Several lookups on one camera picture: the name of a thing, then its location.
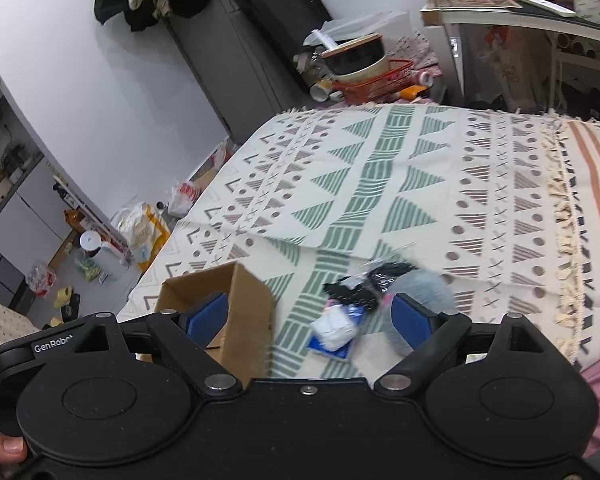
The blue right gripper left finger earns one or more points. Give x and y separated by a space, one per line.
207 319

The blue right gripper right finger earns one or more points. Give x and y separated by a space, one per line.
411 320

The grey fluffy plush toy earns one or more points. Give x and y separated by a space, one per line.
425 287

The blue tissue packet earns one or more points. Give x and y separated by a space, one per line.
359 315

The brown cardboard box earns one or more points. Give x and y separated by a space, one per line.
243 344

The yellow white large bag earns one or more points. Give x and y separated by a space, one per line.
144 230

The white red plastic bag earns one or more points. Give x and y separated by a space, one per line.
182 198

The white kettle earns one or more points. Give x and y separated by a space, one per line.
91 241

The yellow slippers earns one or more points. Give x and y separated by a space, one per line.
67 304

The patterned white green blanket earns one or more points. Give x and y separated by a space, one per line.
500 206

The red plastic basket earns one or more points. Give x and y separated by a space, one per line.
397 78

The black and cream bowl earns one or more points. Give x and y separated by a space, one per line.
358 60

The dark grey wardrobe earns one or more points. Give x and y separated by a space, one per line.
239 74

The white desk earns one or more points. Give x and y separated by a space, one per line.
439 22

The black monitor on floor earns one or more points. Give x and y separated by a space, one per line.
283 26

